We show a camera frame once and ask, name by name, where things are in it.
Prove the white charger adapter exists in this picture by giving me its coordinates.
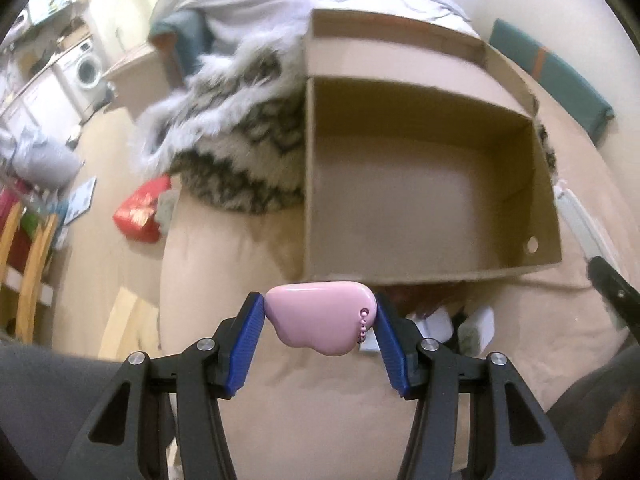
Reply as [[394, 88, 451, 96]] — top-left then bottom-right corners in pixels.
[[457, 306, 496, 356]]

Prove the pink heart-shaped case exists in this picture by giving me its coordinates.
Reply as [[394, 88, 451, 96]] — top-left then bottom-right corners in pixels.
[[265, 281, 378, 356]]

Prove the white remote control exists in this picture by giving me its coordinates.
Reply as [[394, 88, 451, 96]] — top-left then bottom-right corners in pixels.
[[553, 183, 612, 262]]

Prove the dark grey trouser leg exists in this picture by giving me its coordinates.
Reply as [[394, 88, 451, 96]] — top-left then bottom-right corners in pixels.
[[0, 344, 120, 479]]

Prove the red gift box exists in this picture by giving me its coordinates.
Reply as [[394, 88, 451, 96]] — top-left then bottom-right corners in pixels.
[[113, 174, 171, 244]]

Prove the teal cushion with orange stripe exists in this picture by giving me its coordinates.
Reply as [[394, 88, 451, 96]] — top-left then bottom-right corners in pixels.
[[489, 18, 615, 145]]

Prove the wooden chair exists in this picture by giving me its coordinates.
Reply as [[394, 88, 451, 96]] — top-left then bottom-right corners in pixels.
[[1, 202, 58, 344]]

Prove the blue white booklet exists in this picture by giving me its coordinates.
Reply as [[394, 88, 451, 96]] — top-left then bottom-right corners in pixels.
[[64, 177, 98, 226]]

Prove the open cardboard box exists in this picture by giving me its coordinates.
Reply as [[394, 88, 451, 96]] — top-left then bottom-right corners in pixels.
[[305, 10, 562, 285]]

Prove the grey stuffed bag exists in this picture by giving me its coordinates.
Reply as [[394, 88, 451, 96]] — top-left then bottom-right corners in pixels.
[[11, 130, 84, 191]]

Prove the fluffy black-white patterned blanket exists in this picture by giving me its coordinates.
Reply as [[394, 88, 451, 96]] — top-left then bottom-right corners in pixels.
[[130, 28, 307, 214]]

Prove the white washing machine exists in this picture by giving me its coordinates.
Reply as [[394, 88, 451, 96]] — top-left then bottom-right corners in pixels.
[[53, 36, 107, 119]]

